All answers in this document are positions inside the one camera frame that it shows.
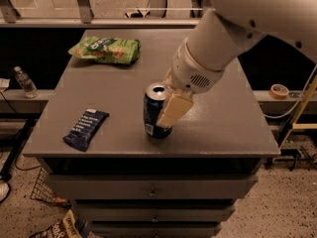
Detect blue pepsi can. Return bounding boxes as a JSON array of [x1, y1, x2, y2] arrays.
[[143, 82, 172, 139]]

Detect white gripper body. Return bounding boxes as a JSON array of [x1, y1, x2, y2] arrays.
[[167, 39, 224, 94]]

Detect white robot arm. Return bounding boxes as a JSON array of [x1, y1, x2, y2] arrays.
[[157, 0, 317, 128]]

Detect yellow metal stand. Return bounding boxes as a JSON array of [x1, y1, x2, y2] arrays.
[[276, 72, 317, 166]]

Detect grey drawer cabinet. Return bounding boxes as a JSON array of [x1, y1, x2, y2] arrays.
[[23, 29, 278, 238]]

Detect green chip bag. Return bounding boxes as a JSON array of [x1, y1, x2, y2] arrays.
[[68, 37, 141, 64]]

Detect blue rxbar blueberry bar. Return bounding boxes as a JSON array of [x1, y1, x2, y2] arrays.
[[62, 109, 109, 152]]

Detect roll of masking tape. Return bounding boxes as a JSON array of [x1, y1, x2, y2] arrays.
[[269, 84, 289, 99]]

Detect wire mesh basket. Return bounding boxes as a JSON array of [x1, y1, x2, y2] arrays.
[[31, 168, 62, 205]]

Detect clear plastic water bottle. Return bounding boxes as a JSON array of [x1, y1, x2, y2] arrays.
[[14, 66, 38, 98]]

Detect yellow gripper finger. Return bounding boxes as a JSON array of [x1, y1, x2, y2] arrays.
[[157, 91, 193, 128], [162, 69, 172, 87]]

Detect brown snack bag on floor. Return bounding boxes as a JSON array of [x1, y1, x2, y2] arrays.
[[29, 210, 82, 238]]

